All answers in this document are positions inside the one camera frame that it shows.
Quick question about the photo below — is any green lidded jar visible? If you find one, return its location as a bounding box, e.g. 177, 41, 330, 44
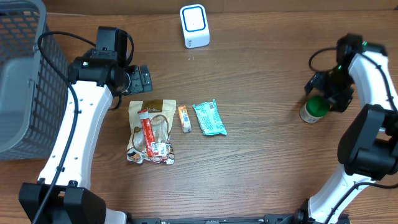
299, 95, 330, 123

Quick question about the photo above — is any red stick packet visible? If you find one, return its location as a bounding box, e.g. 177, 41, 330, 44
137, 109, 155, 157

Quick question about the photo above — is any brown white snack pouch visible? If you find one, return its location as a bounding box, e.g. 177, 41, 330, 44
126, 100, 176, 165

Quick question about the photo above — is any small orange snack packet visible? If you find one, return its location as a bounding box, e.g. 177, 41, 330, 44
178, 106, 192, 133

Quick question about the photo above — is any teal orange snack pack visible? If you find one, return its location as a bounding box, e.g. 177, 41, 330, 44
193, 99, 228, 136

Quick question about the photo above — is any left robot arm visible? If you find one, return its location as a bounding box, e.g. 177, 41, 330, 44
19, 57, 152, 223

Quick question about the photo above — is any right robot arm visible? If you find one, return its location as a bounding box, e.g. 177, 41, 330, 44
284, 34, 397, 223

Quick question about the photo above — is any white barcode scanner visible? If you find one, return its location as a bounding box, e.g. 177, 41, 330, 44
180, 4, 210, 49

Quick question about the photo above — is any grey plastic shopping basket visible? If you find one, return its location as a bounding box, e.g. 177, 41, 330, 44
1, 0, 69, 160

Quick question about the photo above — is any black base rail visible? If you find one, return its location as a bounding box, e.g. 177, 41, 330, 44
126, 214, 299, 224

